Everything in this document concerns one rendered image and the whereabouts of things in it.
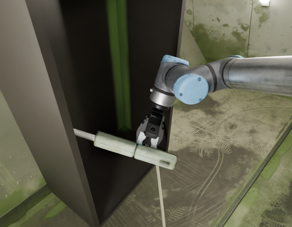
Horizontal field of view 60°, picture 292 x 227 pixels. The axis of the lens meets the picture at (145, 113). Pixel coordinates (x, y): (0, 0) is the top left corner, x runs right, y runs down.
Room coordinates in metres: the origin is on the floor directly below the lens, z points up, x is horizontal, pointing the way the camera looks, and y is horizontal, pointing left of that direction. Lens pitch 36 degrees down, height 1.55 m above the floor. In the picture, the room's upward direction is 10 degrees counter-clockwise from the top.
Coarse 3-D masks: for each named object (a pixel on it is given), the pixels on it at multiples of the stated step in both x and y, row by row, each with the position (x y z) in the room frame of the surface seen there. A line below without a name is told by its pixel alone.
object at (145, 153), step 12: (84, 132) 0.73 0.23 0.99; (96, 144) 0.69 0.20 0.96; (108, 144) 0.68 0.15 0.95; (120, 144) 0.68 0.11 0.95; (132, 144) 0.68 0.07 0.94; (144, 144) 0.71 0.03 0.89; (132, 156) 0.66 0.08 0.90; (144, 156) 0.64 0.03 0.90; (156, 156) 0.64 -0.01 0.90; (168, 156) 0.64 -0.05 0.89; (168, 168) 0.62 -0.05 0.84
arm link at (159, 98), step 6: (150, 90) 0.76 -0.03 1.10; (150, 96) 0.75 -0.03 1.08; (156, 96) 0.72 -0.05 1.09; (162, 96) 0.71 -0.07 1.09; (168, 96) 0.71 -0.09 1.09; (174, 96) 0.72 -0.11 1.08; (156, 102) 0.72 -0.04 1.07; (162, 102) 0.71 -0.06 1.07; (168, 102) 0.71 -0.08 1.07; (174, 102) 0.74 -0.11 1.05
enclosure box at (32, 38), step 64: (0, 0) 0.57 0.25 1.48; (64, 0) 1.00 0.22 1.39; (128, 0) 1.15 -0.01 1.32; (0, 64) 0.70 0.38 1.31; (64, 64) 0.99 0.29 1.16; (128, 64) 1.21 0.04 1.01; (64, 128) 0.55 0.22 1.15; (128, 128) 1.29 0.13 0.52; (64, 192) 0.75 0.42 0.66; (128, 192) 0.84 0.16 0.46
